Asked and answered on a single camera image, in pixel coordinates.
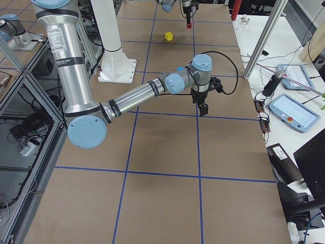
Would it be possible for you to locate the black monitor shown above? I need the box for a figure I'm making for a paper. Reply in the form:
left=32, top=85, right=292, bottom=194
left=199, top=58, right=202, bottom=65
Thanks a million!
left=294, top=129, right=324, bottom=198

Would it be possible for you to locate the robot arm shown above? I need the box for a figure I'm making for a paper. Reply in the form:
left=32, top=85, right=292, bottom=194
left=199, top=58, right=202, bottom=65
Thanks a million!
left=32, top=1, right=223, bottom=149
left=156, top=0, right=199, bottom=29

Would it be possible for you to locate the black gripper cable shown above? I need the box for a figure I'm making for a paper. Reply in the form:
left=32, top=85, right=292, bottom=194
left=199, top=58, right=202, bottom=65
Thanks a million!
left=162, top=50, right=240, bottom=96

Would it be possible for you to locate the red fire extinguisher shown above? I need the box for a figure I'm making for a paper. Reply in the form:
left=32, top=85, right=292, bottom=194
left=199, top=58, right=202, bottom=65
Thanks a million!
left=231, top=0, right=242, bottom=21

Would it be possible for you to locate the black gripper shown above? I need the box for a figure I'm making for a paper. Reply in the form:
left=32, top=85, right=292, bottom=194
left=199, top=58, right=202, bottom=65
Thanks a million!
left=190, top=77, right=223, bottom=117
left=180, top=0, right=199, bottom=24

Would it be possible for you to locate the near teach pendant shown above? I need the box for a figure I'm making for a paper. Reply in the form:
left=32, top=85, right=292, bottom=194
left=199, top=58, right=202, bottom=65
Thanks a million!
left=269, top=94, right=321, bottom=133

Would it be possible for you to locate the black cylinder device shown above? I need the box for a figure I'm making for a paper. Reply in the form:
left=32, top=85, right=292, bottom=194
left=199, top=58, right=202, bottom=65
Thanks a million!
left=262, top=73, right=283, bottom=97

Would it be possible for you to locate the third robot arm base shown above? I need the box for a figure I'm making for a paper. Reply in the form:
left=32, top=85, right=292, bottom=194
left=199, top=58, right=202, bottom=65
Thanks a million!
left=1, top=14, right=45, bottom=51

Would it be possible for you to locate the yellow wooden block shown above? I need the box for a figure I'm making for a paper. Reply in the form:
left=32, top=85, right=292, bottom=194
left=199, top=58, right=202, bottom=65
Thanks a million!
left=165, top=32, right=173, bottom=41

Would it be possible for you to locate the aluminium frame post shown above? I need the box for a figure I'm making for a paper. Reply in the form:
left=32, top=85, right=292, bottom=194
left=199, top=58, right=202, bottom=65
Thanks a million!
left=243, top=0, right=288, bottom=80

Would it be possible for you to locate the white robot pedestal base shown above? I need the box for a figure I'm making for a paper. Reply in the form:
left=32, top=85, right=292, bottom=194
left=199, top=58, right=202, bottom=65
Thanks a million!
left=91, top=1, right=137, bottom=84

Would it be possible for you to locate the white power strip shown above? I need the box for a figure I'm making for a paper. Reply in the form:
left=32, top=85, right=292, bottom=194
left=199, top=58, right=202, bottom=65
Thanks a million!
left=19, top=142, right=36, bottom=157

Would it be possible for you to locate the far teach pendant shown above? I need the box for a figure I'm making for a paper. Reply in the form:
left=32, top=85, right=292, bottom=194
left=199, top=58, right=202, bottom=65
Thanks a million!
left=277, top=64, right=314, bottom=91

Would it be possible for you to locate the teach pendant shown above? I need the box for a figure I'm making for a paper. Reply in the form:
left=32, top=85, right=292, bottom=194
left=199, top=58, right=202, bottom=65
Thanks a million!
left=269, top=94, right=321, bottom=133
left=277, top=64, right=314, bottom=91

